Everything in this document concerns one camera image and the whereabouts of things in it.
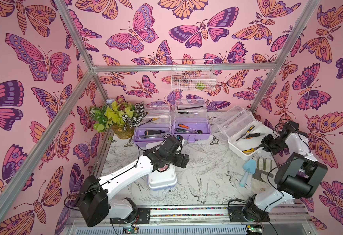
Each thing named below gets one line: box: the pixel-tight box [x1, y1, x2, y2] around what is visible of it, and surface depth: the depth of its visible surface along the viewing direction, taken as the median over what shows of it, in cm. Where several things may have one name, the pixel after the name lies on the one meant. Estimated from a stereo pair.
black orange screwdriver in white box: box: [242, 132, 266, 140], surface depth 96 cm
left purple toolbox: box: [133, 103, 172, 148], surface depth 108 cm
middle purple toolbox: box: [172, 98, 212, 143], surface depth 112 cm
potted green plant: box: [89, 95, 147, 140], surface depth 89 cm
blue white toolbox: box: [147, 163, 178, 190], surface depth 77 cm
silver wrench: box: [222, 111, 244, 129], surface depth 98 cm
